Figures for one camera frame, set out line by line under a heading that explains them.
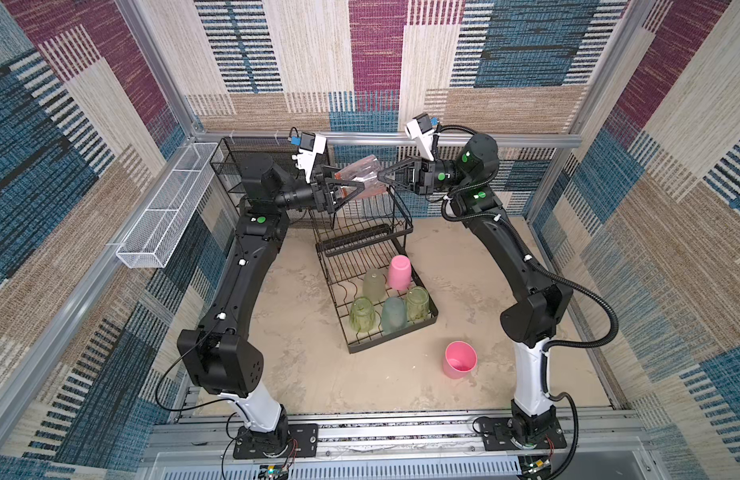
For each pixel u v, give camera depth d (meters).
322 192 0.57
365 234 1.08
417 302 0.87
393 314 0.85
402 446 0.73
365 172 0.61
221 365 0.44
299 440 0.73
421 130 0.57
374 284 0.94
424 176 0.58
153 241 0.70
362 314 0.86
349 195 0.60
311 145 0.56
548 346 0.56
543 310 0.51
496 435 0.73
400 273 0.92
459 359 0.84
